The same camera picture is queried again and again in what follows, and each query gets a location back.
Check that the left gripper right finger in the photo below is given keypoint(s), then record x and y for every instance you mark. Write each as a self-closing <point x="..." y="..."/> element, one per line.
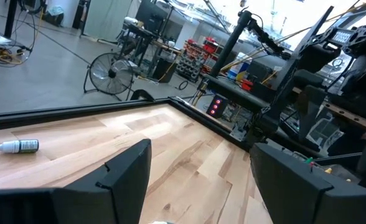
<point x="310" y="202"/>

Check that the black aluminium table frame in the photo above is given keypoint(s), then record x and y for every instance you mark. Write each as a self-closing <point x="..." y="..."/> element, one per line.
<point x="77" y="109"/>

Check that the blue box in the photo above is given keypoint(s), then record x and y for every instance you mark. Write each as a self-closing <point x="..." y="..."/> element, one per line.
<point x="236" y="70"/>

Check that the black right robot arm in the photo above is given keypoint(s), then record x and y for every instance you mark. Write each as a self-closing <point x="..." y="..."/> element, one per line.
<point x="365" y="40"/>

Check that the black desk monitor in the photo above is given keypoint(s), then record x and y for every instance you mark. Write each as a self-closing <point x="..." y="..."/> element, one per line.
<point x="150" y="14"/>

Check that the black stand pole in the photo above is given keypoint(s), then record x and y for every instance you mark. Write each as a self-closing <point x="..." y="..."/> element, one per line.
<point x="229" y="43"/>

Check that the white partition panel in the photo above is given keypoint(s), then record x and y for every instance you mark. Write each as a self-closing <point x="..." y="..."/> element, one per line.
<point x="108" y="18"/>

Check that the black office desk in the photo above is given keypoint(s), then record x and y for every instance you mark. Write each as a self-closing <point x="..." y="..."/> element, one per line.
<point x="145" y="40"/>

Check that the parts bin rack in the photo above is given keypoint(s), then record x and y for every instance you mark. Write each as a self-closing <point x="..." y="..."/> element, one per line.
<point x="195" y="59"/>

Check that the black floor fan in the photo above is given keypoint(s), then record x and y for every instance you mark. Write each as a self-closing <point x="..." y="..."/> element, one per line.
<point x="111" y="73"/>

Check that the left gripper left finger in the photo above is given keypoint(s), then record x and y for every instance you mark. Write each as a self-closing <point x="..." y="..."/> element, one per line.
<point x="77" y="202"/>

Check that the yellow food coloring bottle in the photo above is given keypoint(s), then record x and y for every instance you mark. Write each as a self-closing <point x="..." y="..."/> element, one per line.
<point x="328" y="170"/>

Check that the black computer tower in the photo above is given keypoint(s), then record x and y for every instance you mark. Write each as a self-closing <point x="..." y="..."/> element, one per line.
<point x="165" y="70"/>

